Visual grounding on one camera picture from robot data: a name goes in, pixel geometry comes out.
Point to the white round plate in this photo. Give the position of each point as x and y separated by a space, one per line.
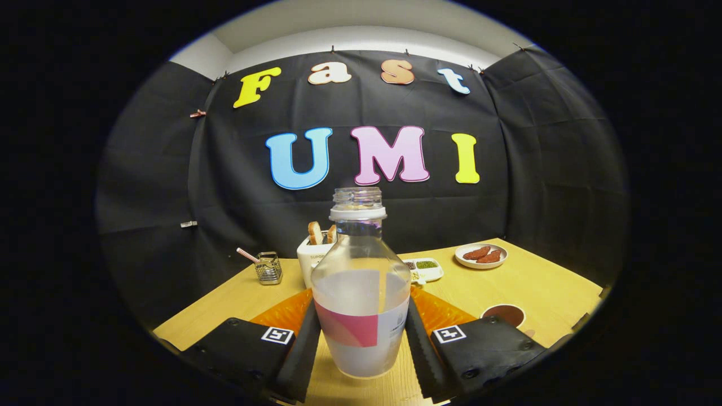
463 263

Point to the toast slice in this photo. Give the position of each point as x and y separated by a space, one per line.
331 234
315 233

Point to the pink striped straw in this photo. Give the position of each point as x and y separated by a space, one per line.
247 255

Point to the red meat piece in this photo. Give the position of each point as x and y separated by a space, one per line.
476 253
489 257

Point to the black backdrop cloth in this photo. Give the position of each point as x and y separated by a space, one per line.
225 214

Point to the pink clothespin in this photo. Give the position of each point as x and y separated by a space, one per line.
197 113

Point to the white toaster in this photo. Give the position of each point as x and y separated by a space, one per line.
310 260

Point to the clear juice bottle pink label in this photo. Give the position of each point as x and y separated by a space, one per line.
361 293

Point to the white divided seasoning dish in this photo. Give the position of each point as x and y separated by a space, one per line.
430 272

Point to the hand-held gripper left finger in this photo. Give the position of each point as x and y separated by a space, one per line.
302 361

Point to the wooden table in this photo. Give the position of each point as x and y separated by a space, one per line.
541 287

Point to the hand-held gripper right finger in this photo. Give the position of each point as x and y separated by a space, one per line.
424 355

